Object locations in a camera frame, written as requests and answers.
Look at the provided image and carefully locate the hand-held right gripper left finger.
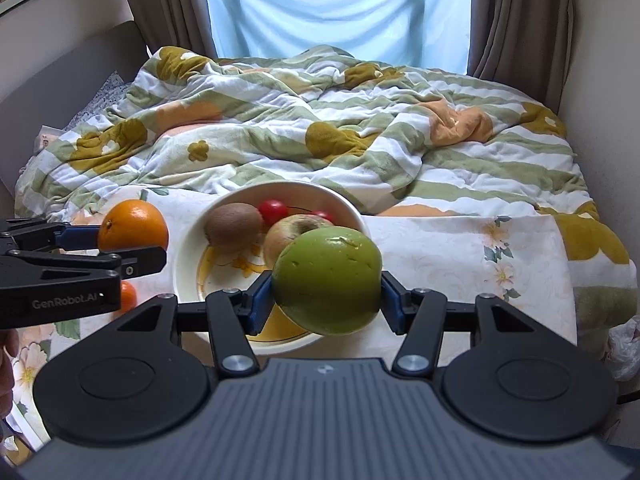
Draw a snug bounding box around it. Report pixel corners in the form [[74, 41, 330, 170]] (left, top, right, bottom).
[[117, 271, 276, 378]]

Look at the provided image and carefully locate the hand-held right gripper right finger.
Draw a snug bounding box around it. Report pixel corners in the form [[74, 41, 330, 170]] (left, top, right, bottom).
[[381, 270, 536, 376]]

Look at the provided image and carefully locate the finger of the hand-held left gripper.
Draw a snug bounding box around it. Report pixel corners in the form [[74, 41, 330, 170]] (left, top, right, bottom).
[[0, 217, 101, 253], [0, 246, 167, 288]]

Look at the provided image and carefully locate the orange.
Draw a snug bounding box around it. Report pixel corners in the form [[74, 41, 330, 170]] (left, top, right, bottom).
[[97, 199, 170, 252]]

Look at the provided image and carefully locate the cream round plate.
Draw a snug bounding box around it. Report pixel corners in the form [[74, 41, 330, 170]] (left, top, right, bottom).
[[172, 181, 373, 356]]

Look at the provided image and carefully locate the green apple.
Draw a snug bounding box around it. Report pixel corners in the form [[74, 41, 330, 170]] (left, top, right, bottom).
[[271, 226, 383, 337]]

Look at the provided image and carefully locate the wrinkled yellow apple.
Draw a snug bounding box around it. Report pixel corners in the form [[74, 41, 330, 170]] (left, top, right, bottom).
[[263, 214, 335, 271]]

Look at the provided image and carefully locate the brown kiwi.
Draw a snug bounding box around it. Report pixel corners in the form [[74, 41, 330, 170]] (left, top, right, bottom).
[[203, 202, 264, 253]]

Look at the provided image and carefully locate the person's left hand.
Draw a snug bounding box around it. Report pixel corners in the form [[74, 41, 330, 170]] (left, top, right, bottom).
[[0, 327, 21, 418]]

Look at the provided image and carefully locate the white floral tablecloth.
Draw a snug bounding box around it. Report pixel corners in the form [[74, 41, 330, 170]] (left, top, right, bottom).
[[0, 185, 578, 441]]

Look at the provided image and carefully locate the pale pink paper box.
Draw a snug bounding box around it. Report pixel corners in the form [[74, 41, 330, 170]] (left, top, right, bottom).
[[41, 126, 65, 155]]

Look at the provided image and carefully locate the patterned grey pillow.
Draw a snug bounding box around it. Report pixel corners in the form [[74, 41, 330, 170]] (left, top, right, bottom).
[[65, 71, 132, 131]]

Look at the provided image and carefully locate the green striped floral blanket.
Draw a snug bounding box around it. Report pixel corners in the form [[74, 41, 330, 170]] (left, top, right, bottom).
[[14, 45, 632, 346]]

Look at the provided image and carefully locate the grey headboard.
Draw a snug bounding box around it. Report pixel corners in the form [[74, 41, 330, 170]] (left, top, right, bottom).
[[0, 20, 151, 201]]

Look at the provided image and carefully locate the white plastic bag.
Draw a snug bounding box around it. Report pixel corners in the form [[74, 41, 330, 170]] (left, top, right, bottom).
[[606, 316, 640, 382]]

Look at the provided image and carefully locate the brown curtain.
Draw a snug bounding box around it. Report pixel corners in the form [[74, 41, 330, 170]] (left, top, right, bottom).
[[117, 0, 217, 59], [469, 0, 576, 113]]

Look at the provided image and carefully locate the light blue sheer curtain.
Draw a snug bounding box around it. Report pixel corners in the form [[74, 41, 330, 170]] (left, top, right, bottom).
[[200, 0, 473, 76]]

